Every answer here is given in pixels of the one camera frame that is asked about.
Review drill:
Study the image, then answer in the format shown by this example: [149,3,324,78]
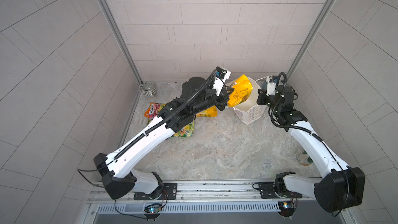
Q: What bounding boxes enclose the green Savoria snack pack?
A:
[148,119,195,138]

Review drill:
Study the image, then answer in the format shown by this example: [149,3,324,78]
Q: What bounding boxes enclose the aluminium mounting rail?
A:
[86,178,347,204]

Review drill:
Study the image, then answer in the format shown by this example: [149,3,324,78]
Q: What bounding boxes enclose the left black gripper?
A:
[186,84,234,117]

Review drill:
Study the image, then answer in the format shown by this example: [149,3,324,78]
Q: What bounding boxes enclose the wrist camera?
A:
[265,75,278,95]
[213,66,231,96]

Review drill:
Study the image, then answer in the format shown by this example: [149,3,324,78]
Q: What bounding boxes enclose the left green circuit board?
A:
[144,203,163,214]

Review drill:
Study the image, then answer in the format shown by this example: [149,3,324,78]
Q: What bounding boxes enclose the striped ceramic mug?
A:
[142,82,156,97]

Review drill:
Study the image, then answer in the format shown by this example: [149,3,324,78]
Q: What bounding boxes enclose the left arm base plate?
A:
[134,183,178,201]

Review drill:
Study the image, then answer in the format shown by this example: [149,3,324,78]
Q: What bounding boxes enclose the right aluminium corner post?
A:
[287,0,336,81]

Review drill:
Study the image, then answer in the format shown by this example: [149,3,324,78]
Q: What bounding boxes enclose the aluminium corner post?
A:
[287,0,336,81]
[97,0,143,85]

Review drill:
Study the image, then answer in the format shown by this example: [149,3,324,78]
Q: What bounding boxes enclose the white printed paper bag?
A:
[228,77,269,125]

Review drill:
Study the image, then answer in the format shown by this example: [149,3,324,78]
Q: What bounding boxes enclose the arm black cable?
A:
[269,72,350,218]
[77,68,218,187]

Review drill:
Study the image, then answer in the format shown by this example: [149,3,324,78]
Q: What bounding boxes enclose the yellow snack package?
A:
[228,75,253,107]
[196,106,218,118]

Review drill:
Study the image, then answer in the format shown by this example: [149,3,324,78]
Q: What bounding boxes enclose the right circuit board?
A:
[278,202,296,218]

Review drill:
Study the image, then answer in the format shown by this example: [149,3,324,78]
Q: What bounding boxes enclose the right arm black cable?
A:
[269,72,350,218]

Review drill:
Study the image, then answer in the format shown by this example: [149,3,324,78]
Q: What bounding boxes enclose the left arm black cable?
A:
[77,68,218,187]

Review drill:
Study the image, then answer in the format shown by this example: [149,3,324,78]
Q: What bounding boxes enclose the left aluminium corner post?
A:
[97,0,143,85]

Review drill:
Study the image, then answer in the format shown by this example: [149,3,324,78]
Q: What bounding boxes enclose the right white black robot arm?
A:
[257,85,365,213]

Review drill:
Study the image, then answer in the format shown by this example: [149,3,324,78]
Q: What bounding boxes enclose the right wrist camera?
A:
[265,75,278,95]

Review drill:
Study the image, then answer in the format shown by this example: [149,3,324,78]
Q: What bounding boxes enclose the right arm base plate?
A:
[252,181,303,199]

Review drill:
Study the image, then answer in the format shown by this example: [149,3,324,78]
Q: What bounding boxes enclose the pink orange candy bag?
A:
[144,102,165,119]

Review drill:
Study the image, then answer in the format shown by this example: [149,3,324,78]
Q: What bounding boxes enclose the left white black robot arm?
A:
[94,71,233,200]

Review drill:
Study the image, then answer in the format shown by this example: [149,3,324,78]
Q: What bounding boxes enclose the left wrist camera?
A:
[213,66,231,96]

